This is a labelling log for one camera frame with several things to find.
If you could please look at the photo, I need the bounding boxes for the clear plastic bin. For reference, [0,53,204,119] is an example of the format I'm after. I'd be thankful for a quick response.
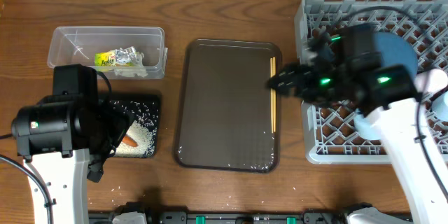
[47,26,167,80]

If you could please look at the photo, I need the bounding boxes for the pile of white rice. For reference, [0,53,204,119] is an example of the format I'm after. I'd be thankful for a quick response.
[111,99,159,158]

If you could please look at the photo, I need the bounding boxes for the light blue cup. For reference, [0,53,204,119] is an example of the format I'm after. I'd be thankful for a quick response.
[431,92,448,122]

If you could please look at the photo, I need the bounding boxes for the green snack wrapper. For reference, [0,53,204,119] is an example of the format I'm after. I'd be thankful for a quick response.
[94,45,139,67]

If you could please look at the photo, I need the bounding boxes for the wooden chopstick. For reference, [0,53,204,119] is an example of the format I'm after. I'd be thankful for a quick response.
[269,57,275,134]
[270,57,277,134]

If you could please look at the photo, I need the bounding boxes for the orange carrot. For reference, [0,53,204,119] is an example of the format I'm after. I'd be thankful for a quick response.
[122,135,138,148]

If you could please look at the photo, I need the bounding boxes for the brown serving tray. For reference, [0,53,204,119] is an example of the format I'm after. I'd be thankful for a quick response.
[174,38,281,174]

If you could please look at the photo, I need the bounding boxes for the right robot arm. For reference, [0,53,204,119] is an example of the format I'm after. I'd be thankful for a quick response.
[267,63,447,223]

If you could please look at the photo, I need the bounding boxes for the grey dishwasher rack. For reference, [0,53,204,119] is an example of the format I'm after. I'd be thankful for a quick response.
[294,0,447,165]

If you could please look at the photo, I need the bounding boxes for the dark blue plate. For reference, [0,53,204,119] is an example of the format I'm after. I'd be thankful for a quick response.
[374,32,418,78]

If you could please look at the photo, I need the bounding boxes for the pale pink cup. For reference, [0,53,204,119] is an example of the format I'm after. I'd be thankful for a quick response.
[414,69,447,94]

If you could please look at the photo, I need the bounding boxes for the white tissue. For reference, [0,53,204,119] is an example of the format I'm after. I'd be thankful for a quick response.
[114,52,148,78]

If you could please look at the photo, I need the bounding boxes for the black waste tray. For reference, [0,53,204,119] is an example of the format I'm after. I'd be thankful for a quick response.
[96,90,162,160]

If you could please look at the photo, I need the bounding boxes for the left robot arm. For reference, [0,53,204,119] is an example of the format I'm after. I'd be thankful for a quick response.
[11,95,132,223]

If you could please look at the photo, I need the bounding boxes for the light blue bowl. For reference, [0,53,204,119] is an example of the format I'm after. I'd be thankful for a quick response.
[353,109,382,141]

